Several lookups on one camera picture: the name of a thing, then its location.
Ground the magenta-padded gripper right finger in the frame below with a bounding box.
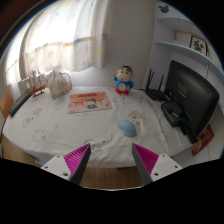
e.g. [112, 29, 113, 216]
[131, 143, 183, 186]

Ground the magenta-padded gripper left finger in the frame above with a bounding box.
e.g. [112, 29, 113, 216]
[40, 143, 92, 186]

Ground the light blue computer mouse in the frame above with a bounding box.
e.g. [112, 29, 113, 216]
[117, 119, 138, 138]

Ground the red cartoon print mouse pad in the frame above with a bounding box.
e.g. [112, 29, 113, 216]
[67, 91, 114, 115]

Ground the white printed tablecloth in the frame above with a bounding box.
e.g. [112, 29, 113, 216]
[1, 85, 198, 169]

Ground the red paper packet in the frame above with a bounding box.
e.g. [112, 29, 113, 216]
[190, 123, 215, 157]

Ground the black router with antennas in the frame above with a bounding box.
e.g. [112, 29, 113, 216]
[142, 68, 171, 103]

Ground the large white conch shell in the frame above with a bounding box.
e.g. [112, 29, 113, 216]
[46, 68, 73, 100]

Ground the black computer monitor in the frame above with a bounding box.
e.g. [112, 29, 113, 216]
[164, 59, 221, 145]

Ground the black remote control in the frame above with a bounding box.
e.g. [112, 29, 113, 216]
[7, 89, 34, 118]

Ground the white curved furniture back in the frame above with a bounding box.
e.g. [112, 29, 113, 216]
[68, 65, 148, 89]

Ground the cartoon boy figurine clock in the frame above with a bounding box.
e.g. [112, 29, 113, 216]
[112, 64, 135, 96]

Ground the wooden model sailing ship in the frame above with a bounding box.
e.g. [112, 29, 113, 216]
[18, 69, 48, 98]

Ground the white shelf unit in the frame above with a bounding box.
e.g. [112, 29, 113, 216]
[143, 3, 224, 111]

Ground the white star print curtain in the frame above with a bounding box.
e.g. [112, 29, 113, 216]
[3, 0, 111, 84]

